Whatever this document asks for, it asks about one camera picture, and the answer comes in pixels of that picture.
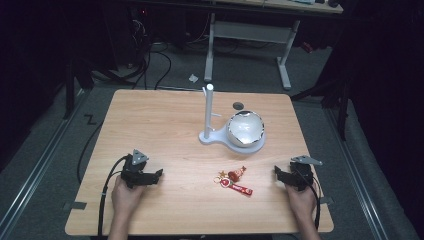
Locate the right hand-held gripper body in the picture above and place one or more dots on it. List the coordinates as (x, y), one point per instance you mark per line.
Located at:
(301, 173)

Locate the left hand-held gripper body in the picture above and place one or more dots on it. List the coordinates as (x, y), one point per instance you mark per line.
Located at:
(133, 173)

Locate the person's left hand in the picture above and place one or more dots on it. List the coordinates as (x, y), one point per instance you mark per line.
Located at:
(126, 197)

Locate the person's right hand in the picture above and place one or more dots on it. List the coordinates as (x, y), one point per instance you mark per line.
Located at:
(302, 201)

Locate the grey tape strip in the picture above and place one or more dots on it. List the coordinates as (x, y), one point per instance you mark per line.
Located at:
(326, 200)
(75, 205)

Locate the white silver-rimmed bowl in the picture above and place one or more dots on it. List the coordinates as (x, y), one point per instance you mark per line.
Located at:
(245, 128)

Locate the white stand with pole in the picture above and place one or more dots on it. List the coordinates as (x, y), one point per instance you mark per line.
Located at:
(213, 135)

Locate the grey table grommet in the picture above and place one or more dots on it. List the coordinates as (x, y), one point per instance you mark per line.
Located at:
(238, 106)

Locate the black metal stand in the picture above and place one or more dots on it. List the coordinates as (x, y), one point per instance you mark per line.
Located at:
(340, 96)
(70, 90)

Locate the white paper scrap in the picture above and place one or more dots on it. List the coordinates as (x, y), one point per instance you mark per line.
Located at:
(193, 78)

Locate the wooden desk with white legs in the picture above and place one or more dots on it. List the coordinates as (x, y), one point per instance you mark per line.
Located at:
(250, 31)

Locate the metal floor rail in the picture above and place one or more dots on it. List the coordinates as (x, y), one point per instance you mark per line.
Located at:
(36, 160)
(358, 180)

